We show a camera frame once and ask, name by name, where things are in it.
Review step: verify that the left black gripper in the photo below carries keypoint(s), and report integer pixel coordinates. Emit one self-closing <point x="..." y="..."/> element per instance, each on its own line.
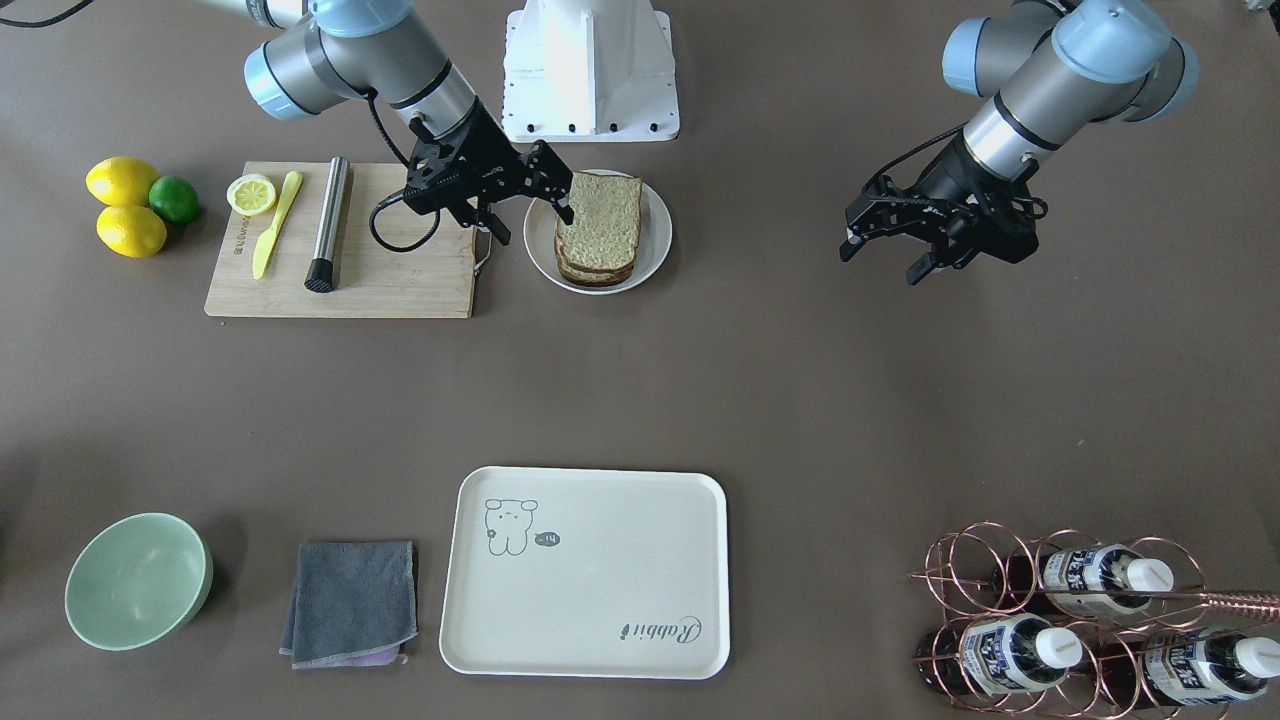
<point x="940" y="187"/>

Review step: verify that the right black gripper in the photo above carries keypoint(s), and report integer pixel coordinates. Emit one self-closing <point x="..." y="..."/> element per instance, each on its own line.
<point x="483" y="140"/>

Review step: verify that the bread slice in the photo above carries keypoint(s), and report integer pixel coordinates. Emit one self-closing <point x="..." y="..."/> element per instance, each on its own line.
<point x="592" y="278"/>
<point x="604" y="234"/>

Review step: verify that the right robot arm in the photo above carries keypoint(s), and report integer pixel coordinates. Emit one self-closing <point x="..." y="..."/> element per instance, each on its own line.
<point x="330" y="51"/>

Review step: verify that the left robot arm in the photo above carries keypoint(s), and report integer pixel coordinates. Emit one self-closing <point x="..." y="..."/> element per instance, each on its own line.
<point x="1044" y="70"/>

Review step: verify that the cream rabbit tray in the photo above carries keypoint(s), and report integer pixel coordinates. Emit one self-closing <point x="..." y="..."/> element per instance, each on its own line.
<point x="588" y="572"/>

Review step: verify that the white round plate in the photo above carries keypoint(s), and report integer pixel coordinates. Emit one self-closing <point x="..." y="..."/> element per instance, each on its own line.
<point x="655" y="240"/>

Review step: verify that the wooden cutting board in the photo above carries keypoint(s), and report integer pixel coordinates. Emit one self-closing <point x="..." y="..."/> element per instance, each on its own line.
<point x="436" y="281"/>

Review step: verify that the steel muddler black tip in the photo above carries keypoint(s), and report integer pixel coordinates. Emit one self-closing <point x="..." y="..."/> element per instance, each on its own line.
<point x="322" y="271"/>

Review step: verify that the yellow plastic knife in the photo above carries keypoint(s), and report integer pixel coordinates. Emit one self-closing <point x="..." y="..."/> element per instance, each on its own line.
<point x="266" y="241"/>

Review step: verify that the lemon slice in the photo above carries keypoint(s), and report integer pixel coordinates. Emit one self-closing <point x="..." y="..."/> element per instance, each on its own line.
<point x="251" y="195"/>

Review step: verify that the green lime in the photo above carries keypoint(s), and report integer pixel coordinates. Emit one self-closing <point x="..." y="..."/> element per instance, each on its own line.
<point x="174" y="199"/>

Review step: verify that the tea bottle white cap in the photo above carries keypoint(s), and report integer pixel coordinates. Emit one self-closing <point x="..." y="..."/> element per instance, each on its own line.
<point x="1103" y="581"/>

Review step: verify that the yellow lemon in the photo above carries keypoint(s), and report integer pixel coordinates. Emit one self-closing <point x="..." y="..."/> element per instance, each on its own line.
<point x="122" y="180"/>
<point x="131" y="230"/>

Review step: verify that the grey folded cloth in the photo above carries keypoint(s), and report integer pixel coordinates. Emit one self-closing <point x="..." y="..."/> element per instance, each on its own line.
<point x="353" y="604"/>

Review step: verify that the green bowl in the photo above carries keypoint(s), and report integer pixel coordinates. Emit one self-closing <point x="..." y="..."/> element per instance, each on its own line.
<point x="138" y="581"/>

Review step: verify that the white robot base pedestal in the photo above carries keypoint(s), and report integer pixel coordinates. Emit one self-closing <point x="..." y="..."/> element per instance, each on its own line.
<point x="589" y="71"/>

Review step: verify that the copper wire bottle rack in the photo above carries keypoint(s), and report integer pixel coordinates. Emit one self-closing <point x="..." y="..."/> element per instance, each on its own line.
<point x="957" y="571"/>

